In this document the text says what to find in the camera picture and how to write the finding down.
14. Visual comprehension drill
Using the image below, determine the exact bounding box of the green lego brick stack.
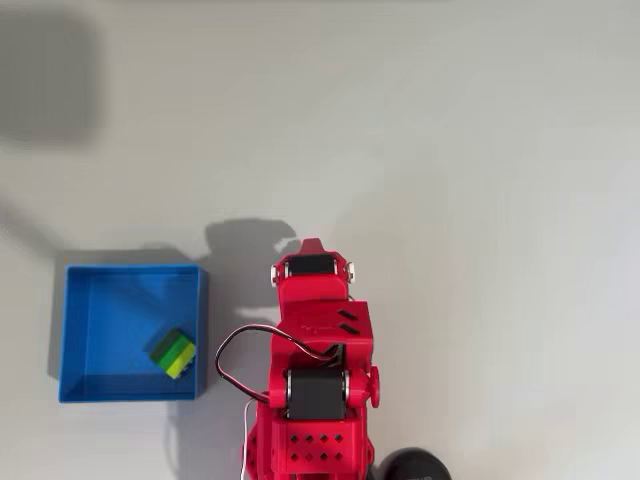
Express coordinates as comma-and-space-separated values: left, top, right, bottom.
147, 326, 197, 381

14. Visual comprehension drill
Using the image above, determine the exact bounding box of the red perforated robot base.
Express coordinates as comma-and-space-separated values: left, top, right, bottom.
241, 413, 375, 480

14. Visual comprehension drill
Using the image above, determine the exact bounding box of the blue plastic bin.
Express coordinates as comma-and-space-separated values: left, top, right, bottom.
57, 263, 210, 405

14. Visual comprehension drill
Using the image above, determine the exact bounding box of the black gooseneck stand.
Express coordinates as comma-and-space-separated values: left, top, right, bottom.
373, 447, 455, 480

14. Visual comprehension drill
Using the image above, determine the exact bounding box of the thin arm servo wire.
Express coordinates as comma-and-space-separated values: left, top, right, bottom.
215, 324, 347, 480

